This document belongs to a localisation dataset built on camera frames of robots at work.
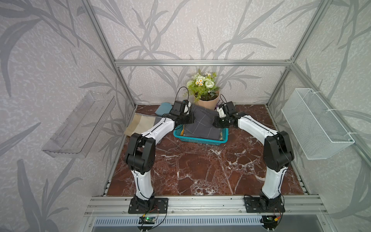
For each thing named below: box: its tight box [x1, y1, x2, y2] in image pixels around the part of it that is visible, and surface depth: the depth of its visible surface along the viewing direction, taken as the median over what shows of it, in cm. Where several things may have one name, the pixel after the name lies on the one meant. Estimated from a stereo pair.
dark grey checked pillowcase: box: [184, 104, 223, 140], surface depth 95 cm
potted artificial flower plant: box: [183, 69, 221, 111], surface depth 95 cm
